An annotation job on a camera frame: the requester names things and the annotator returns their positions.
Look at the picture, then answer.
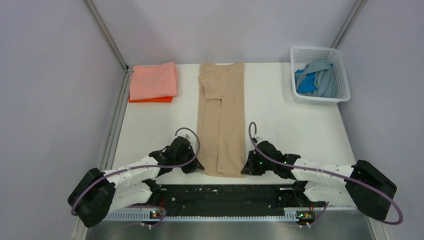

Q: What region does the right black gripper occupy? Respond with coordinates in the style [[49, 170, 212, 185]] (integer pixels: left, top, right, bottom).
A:
[[242, 150, 276, 176]]

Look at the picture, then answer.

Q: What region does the beige t shirt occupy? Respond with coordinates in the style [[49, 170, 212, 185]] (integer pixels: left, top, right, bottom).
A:
[[197, 62, 247, 178]]

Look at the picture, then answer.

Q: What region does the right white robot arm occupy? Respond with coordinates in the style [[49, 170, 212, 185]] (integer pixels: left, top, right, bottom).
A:
[[241, 141, 403, 222]]

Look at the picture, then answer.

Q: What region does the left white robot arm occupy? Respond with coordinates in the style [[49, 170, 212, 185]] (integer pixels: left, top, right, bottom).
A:
[[67, 136, 205, 228]]

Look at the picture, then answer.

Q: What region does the folded orange t shirt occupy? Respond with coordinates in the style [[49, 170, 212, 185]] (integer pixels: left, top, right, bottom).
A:
[[128, 95, 173, 103]]

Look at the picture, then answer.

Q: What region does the folded pink t shirt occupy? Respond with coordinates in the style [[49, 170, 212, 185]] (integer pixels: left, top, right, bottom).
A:
[[129, 61, 179, 100]]

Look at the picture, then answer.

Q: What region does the bright blue t shirt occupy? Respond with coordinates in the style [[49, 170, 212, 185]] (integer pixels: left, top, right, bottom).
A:
[[294, 69, 317, 94]]

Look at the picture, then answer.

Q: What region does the light blue t shirt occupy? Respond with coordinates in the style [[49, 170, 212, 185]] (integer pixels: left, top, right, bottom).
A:
[[295, 58, 338, 98]]

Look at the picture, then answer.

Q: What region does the white plastic basket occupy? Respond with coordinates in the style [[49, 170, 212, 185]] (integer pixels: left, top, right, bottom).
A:
[[290, 46, 351, 103]]

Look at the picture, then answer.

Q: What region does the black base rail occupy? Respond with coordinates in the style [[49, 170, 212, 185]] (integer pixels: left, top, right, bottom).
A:
[[145, 184, 327, 218]]

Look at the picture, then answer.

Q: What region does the white slotted cable duct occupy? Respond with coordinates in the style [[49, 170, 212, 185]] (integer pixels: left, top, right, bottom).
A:
[[103, 209, 299, 222]]

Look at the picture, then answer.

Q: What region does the left aluminium frame post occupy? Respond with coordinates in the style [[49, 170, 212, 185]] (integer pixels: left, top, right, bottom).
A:
[[82, 0, 128, 71]]

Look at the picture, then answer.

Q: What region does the aluminium frame post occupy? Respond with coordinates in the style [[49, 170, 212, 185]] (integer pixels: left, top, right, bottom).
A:
[[82, 0, 128, 71], [331, 0, 367, 49]]

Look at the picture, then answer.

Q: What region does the right aluminium frame post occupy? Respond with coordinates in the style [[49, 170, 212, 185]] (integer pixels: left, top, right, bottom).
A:
[[331, 0, 367, 49]]

